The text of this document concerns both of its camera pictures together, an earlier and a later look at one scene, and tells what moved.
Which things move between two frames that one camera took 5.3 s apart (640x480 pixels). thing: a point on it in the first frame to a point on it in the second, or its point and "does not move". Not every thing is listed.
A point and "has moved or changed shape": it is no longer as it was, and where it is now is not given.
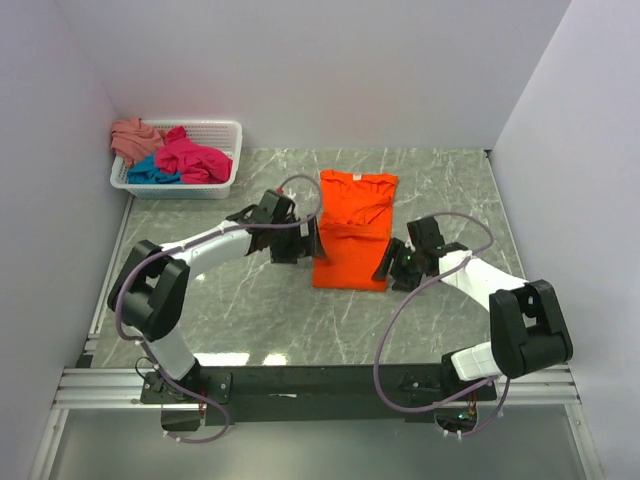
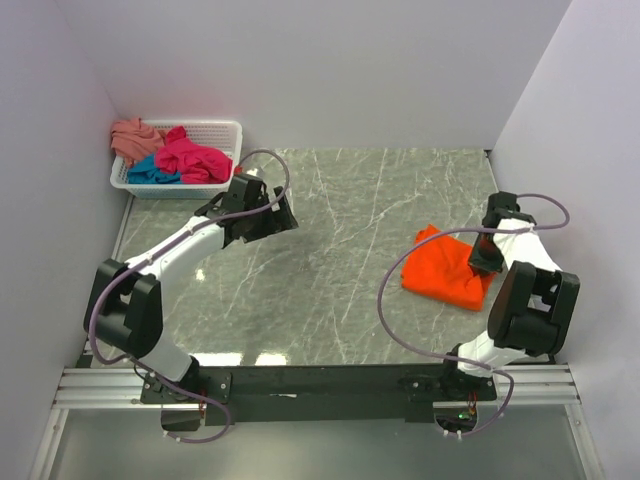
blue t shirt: x=146 y=171 does not move
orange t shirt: x=355 y=228 has moved or changed shape
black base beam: x=317 y=395 does not move
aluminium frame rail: x=86 y=388 does not move
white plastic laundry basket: x=223 y=135 does not move
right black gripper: x=396 y=249 to x=480 y=265
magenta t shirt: x=197 y=163 does not move
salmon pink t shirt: x=132 y=141 does not move
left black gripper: x=299 y=248 to x=278 y=220
